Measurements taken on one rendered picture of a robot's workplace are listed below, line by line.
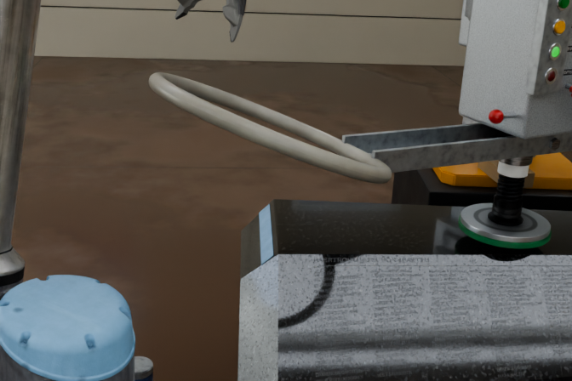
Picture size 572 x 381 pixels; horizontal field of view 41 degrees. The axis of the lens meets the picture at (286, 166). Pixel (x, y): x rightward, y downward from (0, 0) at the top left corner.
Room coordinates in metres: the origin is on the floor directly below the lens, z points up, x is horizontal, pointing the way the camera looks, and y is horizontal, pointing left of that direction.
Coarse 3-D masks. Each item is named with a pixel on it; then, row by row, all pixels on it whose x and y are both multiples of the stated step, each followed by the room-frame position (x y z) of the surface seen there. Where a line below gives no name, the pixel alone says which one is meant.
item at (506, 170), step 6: (498, 168) 1.72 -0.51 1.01; (504, 168) 1.70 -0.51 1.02; (510, 168) 1.69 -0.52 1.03; (516, 168) 1.68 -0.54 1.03; (522, 168) 1.69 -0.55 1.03; (528, 168) 1.70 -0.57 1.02; (504, 174) 1.69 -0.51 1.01; (510, 174) 1.69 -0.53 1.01; (516, 174) 1.68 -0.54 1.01; (522, 174) 1.69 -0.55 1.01
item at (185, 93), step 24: (168, 96) 1.24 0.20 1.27; (192, 96) 1.22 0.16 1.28; (216, 96) 1.57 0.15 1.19; (216, 120) 1.17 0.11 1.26; (240, 120) 1.17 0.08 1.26; (264, 120) 1.61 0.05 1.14; (288, 120) 1.60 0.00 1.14; (264, 144) 1.15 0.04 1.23; (288, 144) 1.15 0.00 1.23; (336, 144) 1.54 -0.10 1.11; (336, 168) 1.18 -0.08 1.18; (360, 168) 1.21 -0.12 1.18; (384, 168) 1.29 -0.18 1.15
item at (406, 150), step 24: (360, 144) 1.56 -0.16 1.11; (384, 144) 1.59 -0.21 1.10; (408, 144) 1.62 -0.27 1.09; (432, 144) 1.66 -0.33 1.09; (456, 144) 1.54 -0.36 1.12; (480, 144) 1.58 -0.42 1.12; (504, 144) 1.61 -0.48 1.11; (528, 144) 1.65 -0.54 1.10; (552, 144) 1.68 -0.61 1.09; (408, 168) 1.48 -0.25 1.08
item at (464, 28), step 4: (464, 0) 2.61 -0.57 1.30; (464, 4) 2.61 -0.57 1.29; (464, 8) 2.61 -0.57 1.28; (464, 12) 2.61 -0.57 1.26; (464, 16) 2.60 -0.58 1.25; (460, 20) 2.62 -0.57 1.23; (464, 20) 2.60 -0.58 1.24; (468, 20) 2.59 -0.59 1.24; (460, 24) 2.62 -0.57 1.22; (464, 24) 2.60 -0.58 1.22; (468, 24) 2.58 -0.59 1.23; (460, 28) 2.61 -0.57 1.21; (464, 28) 2.60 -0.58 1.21; (468, 28) 2.58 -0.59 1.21; (460, 32) 2.61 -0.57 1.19; (464, 32) 2.60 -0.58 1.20; (460, 36) 2.61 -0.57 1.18; (464, 36) 2.59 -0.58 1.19; (460, 40) 2.61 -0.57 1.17; (464, 40) 2.59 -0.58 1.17; (460, 44) 2.61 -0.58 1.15; (464, 44) 2.59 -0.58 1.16
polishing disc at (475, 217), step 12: (480, 204) 1.81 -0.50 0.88; (492, 204) 1.81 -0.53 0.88; (468, 216) 1.73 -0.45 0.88; (480, 216) 1.73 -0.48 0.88; (528, 216) 1.74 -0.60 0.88; (540, 216) 1.75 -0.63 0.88; (468, 228) 1.68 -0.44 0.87; (480, 228) 1.66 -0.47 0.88; (492, 228) 1.66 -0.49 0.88; (504, 228) 1.66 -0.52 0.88; (516, 228) 1.67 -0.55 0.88; (528, 228) 1.67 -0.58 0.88; (540, 228) 1.67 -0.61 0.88; (504, 240) 1.62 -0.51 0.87; (516, 240) 1.61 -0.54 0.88; (528, 240) 1.62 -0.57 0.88; (540, 240) 1.63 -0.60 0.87
